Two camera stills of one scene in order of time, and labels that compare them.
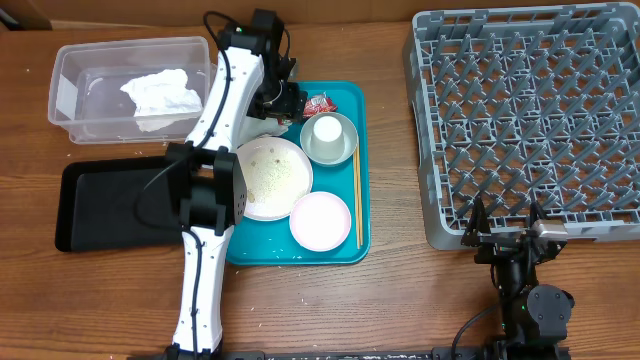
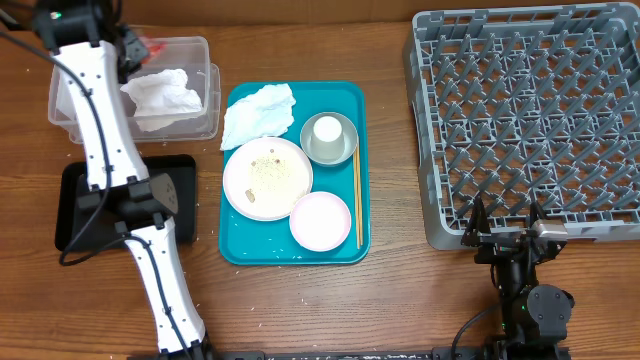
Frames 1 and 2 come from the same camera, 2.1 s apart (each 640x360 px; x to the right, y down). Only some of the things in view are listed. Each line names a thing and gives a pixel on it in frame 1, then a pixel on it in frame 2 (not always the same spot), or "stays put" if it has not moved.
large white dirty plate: (276, 173) stays put
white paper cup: (327, 140) stays put
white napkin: (162, 98) stays put
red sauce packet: (318, 103) → (154, 49)
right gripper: (496, 247) stays put
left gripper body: (279, 100) → (133, 52)
